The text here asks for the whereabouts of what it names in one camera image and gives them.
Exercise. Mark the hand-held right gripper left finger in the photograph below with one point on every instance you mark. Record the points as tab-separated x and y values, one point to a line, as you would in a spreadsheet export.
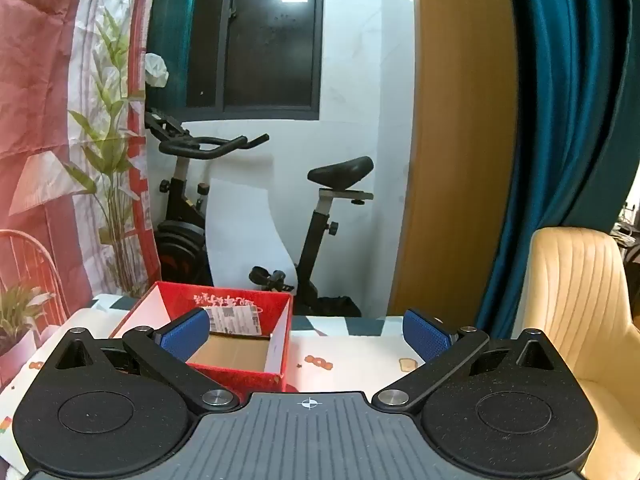
185	336

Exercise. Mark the black exercise bike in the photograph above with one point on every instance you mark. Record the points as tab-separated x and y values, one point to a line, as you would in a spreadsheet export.
320	240

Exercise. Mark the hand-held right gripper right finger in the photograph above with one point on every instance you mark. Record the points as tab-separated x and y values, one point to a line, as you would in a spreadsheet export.
425	336

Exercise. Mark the printed plant backdrop cloth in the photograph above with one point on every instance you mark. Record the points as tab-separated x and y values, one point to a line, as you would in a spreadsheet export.
50	110

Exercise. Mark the teal curtain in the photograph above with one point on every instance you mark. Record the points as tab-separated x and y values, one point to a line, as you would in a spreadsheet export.
167	10
550	135

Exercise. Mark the white crumpled paper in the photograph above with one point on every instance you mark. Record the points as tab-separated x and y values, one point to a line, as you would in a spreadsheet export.
156	69

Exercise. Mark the red strawberry print box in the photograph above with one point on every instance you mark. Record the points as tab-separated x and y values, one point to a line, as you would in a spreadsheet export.
225	297

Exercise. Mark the wooden door panel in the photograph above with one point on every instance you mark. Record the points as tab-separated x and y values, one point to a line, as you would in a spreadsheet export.
450	160

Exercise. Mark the white board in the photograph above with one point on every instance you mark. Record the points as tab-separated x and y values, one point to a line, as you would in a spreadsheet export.
240	240

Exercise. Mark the dark window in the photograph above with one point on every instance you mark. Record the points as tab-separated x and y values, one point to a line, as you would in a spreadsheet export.
275	35

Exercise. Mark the cream ribbed chair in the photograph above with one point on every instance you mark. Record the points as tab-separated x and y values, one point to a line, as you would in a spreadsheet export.
575	310

